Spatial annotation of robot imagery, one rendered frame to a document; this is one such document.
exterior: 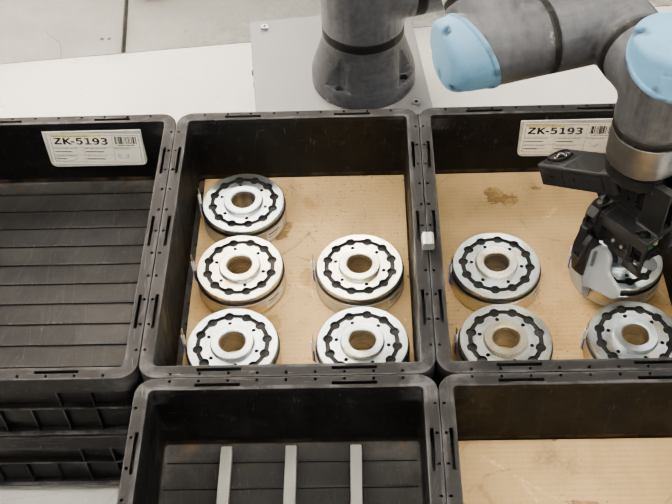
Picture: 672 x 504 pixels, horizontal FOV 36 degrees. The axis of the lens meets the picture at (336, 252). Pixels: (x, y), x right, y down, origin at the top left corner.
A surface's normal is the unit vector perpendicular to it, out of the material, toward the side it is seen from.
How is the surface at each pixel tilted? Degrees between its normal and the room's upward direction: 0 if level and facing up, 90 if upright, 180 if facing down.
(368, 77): 72
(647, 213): 90
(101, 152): 90
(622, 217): 1
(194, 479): 0
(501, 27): 34
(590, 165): 29
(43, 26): 0
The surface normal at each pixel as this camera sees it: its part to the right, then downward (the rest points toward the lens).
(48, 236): -0.04, -0.66
